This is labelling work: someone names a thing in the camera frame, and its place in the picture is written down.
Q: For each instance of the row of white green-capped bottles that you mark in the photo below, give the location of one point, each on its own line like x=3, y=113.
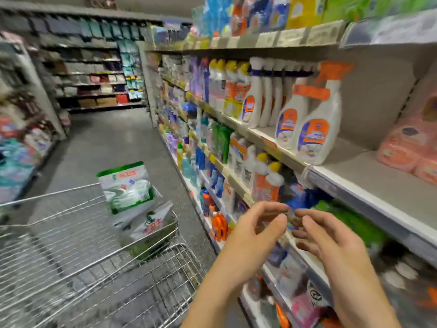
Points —
x=352, y=225

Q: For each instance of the orange promo sign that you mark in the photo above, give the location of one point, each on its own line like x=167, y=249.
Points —
x=272, y=148

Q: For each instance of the store shelving with refill pouches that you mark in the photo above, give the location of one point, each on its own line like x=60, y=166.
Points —
x=27, y=133

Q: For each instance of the cluster of orange trigger sprayers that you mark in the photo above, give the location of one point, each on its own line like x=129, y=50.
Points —
x=217, y=222

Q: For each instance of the row of yellow-capped cleaner bottles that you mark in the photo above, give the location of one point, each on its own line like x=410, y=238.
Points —
x=229, y=85

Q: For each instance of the pink twin spray bottle pack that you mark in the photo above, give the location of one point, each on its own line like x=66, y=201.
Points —
x=410, y=143

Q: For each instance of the white orange-trigger spray bottle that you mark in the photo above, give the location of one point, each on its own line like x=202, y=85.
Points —
x=290, y=123
x=317, y=136

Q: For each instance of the grey shopping cart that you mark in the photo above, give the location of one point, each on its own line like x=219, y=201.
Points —
x=68, y=270

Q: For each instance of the person's right hand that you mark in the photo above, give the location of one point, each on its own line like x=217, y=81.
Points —
x=338, y=252

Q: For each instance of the row of green pump bottles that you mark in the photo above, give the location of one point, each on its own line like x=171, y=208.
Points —
x=382, y=4

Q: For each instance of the person's left hand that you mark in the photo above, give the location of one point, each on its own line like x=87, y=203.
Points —
x=249, y=242

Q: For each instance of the person's right forearm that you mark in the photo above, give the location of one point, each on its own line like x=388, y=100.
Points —
x=369, y=309

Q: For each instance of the clear-wrapped white bottle pack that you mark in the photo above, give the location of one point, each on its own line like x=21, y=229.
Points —
x=240, y=160

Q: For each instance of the round patterned wall ornament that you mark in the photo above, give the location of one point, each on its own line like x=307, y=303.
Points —
x=100, y=2

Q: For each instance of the yellow-capped pink-label cleaner bottle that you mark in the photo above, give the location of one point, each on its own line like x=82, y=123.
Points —
x=260, y=181
x=274, y=184

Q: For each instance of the row of purple cleaner bottles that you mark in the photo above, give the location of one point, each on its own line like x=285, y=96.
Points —
x=198, y=78

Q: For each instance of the yellow cleaner pack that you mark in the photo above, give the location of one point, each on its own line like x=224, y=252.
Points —
x=306, y=10

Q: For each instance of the cluster of green cleaner bottles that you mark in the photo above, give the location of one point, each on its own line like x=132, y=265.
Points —
x=220, y=141

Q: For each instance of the cluster of teal cleaner bottles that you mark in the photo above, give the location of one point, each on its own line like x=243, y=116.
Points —
x=186, y=166

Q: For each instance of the white price tag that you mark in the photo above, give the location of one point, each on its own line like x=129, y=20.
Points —
x=291, y=37
x=326, y=33

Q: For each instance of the distant store shelving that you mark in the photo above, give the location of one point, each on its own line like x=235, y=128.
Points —
x=82, y=58

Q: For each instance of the cluster of blue cleaner bottles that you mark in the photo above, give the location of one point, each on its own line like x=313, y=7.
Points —
x=208, y=174

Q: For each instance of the large green white cleaner pouch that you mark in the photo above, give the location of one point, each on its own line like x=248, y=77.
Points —
x=153, y=225
x=126, y=188

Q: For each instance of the row of blue cleaner packs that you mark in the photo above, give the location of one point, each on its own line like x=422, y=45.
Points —
x=239, y=13

